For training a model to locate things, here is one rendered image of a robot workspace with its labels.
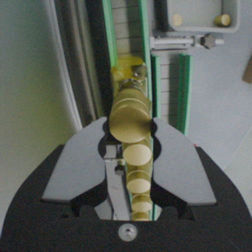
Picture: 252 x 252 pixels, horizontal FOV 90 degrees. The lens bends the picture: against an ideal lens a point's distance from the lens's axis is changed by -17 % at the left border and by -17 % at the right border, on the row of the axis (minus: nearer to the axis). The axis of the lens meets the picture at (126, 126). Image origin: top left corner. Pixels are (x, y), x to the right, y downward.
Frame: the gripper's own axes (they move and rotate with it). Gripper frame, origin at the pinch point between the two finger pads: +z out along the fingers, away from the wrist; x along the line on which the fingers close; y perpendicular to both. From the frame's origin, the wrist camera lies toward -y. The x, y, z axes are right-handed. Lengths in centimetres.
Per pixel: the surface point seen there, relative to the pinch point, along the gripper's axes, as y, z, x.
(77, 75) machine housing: 2.4, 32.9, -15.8
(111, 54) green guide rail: -3.8, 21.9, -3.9
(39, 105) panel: 1.3, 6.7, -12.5
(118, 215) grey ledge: 76, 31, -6
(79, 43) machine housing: -6.6, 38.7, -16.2
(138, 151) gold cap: 5.1, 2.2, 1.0
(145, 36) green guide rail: -7.5, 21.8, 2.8
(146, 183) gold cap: 10.7, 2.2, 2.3
